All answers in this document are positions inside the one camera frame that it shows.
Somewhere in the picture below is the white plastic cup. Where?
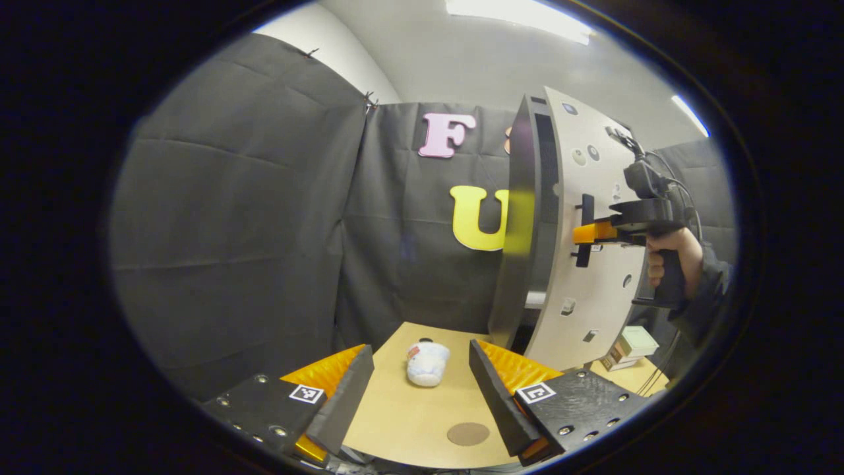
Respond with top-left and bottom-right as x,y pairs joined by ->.
406,339 -> 451,388

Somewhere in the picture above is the black backdrop cloth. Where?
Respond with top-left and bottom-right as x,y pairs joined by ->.
109,33 -> 736,403

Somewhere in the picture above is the light green book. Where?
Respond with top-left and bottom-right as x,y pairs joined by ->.
617,325 -> 660,358

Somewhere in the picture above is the black cabinet door handle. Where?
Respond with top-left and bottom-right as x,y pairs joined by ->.
575,194 -> 595,268

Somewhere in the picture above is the grey cabinet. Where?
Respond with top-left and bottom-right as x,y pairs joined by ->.
488,92 -> 561,354

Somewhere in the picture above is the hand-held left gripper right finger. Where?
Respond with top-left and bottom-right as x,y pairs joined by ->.
469,340 -> 650,466

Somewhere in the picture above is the brown round coaster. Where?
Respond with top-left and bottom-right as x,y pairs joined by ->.
447,422 -> 491,447

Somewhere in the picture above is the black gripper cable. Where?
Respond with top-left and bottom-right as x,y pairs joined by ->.
643,150 -> 704,241

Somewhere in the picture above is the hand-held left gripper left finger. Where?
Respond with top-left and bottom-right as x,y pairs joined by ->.
201,344 -> 375,462

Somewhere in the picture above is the brown book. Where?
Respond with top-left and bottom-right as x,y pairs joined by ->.
600,343 -> 644,371

